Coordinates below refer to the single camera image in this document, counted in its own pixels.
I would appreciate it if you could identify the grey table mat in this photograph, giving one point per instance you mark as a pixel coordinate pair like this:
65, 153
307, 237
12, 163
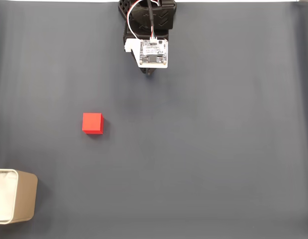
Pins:
193, 137

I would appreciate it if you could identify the white padding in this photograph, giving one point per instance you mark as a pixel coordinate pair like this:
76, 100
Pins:
4, 196

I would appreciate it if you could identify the red cube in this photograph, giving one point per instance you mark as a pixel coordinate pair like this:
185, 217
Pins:
92, 122

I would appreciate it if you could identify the beige white box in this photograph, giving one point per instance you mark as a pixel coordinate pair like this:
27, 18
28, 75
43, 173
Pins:
25, 196

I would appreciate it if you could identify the white camera board mount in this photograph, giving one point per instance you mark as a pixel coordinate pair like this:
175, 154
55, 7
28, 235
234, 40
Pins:
153, 53

